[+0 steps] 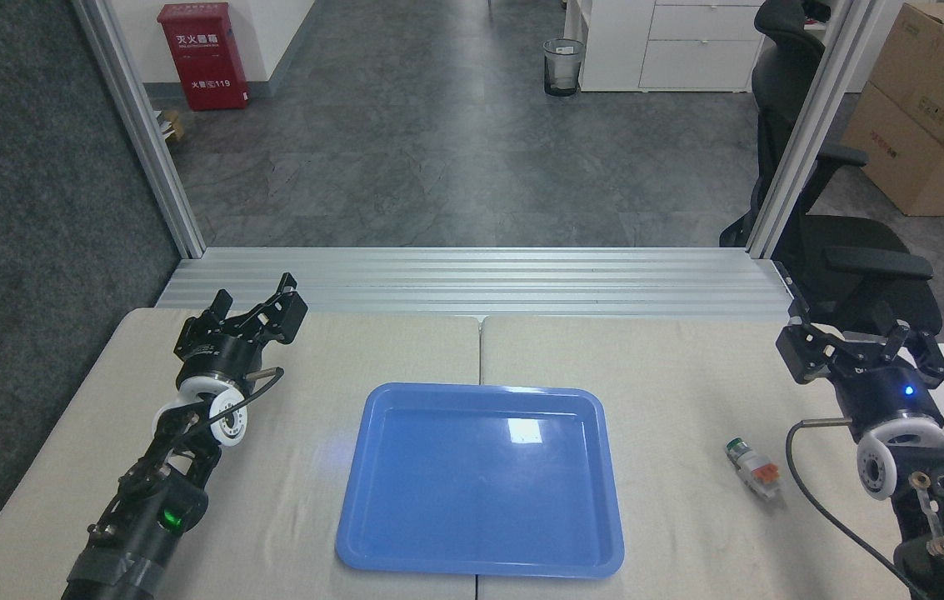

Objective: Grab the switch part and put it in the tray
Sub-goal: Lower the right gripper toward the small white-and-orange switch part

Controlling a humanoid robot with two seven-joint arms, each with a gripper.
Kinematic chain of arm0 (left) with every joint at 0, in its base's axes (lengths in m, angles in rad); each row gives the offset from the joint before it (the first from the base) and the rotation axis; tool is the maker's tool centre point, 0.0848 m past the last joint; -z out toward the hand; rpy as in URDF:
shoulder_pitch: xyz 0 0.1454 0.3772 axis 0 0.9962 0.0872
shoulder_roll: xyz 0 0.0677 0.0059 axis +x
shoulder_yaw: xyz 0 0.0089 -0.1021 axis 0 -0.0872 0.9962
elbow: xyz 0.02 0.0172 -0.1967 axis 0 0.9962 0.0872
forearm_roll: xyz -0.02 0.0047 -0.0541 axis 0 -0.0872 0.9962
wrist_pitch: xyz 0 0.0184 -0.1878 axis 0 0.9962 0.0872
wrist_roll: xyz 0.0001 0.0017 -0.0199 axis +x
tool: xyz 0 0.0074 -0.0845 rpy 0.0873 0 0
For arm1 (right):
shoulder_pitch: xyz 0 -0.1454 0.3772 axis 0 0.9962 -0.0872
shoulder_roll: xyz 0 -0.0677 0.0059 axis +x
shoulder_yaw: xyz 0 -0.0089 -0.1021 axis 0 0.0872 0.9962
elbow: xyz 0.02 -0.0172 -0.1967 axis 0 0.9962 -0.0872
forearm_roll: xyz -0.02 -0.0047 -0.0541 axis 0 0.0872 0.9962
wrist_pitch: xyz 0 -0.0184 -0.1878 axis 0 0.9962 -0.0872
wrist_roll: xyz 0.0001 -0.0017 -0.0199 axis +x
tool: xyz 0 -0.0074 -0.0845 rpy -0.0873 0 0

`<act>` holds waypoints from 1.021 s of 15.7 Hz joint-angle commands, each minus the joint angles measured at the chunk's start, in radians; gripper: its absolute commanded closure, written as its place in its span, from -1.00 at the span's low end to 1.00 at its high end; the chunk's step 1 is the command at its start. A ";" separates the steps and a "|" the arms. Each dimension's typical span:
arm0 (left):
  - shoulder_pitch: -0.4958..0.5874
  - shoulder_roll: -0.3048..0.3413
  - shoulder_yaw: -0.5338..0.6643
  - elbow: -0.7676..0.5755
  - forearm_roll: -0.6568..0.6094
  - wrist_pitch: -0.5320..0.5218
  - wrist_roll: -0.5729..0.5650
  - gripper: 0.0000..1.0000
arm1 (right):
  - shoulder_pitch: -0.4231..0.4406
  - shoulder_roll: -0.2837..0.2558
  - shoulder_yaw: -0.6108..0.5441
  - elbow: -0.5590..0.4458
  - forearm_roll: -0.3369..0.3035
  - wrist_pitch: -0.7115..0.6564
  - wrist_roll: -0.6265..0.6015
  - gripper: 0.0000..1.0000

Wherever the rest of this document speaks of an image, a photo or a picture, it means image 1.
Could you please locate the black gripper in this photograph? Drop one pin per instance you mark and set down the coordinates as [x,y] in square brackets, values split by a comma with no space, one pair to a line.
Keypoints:
[222,354]
[888,396]

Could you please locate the blue plastic tray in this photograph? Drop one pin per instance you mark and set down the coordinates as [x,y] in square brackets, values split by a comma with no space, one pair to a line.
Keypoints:
[480,492]

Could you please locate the black office chair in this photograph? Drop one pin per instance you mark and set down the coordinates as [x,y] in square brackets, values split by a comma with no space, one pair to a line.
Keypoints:
[846,250]

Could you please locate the large brown cardboard box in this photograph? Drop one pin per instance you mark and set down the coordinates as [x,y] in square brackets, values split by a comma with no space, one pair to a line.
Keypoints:
[913,167]

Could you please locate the silver ribbed aluminium platform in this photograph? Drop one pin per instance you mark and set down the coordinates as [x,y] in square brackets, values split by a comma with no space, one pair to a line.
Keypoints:
[480,283]

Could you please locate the red fire extinguisher box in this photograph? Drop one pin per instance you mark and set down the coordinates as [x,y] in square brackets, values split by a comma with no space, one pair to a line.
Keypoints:
[203,58]

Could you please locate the small brown cardboard box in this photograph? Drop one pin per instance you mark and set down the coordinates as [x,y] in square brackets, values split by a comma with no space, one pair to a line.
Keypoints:
[938,67]

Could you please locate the white drawer cabinet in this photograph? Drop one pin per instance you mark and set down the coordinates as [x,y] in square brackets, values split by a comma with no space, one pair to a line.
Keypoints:
[688,50]

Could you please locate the grey mesh waste bin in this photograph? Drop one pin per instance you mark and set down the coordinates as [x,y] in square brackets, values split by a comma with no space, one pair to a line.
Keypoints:
[563,71]

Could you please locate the silver aluminium post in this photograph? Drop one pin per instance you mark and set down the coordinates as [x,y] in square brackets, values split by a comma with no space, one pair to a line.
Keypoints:
[147,133]
[813,125]

